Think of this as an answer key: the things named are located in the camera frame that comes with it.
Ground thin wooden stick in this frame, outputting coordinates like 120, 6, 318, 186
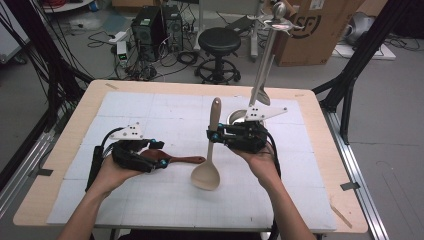
329, 204, 353, 229

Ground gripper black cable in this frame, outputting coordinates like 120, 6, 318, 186
264, 131, 284, 240
84, 126, 126, 193

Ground light wooden spoon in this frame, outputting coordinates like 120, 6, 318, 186
190, 97, 223, 192

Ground small device with green display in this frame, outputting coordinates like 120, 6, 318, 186
116, 40, 129, 66

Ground grey tape strip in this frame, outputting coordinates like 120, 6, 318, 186
339, 181, 362, 192

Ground narrow black computer tower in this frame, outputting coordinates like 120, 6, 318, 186
162, 4, 184, 53

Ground person's left hand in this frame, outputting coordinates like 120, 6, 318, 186
89, 156, 144, 201

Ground white power strip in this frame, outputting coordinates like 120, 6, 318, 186
108, 30, 129, 45

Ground black round stool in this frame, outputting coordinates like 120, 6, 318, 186
194, 27, 242, 85

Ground person's right hand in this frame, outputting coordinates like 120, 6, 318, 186
231, 146, 279, 191

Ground metal spatula with brown handle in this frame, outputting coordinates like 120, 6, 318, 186
256, 29, 278, 107

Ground tangle of black floor cables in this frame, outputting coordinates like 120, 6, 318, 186
87, 29, 201, 82

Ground white round table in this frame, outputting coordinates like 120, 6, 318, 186
41, 0, 95, 14

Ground black flat device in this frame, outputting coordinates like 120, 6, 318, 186
224, 14, 256, 34

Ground metal utensil stand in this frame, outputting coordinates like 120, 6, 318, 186
226, 1, 305, 127

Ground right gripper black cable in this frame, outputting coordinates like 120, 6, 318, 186
264, 131, 284, 240

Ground black tape strip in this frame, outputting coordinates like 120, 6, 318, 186
28, 168, 53, 178

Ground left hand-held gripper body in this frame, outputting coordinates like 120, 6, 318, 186
109, 122, 158, 174

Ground large cardboard box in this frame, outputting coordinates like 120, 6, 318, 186
270, 0, 366, 67

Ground white metal stand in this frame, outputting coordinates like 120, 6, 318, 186
249, 0, 265, 63

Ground grey rounded appliance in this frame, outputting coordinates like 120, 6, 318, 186
343, 12, 376, 46

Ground white flat board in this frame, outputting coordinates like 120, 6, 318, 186
331, 43, 397, 61

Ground aluminium rail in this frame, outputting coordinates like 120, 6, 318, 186
321, 108, 390, 240
0, 129, 56, 218

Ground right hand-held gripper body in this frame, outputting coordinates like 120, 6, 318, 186
226, 106, 288, 154

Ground white grid mat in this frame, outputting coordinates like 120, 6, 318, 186
46, 91, 338, 233

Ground wide black computer tower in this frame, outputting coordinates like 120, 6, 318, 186
130, 5, 168, 63

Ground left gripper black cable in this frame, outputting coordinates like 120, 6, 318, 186
84, 126, 126, 193

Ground black metal frame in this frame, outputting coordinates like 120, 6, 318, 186
312, 0, 414, 145
0, 0, 95, 193

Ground dark brown wooden rice paddle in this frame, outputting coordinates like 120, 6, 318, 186
139, 148, 207, 166

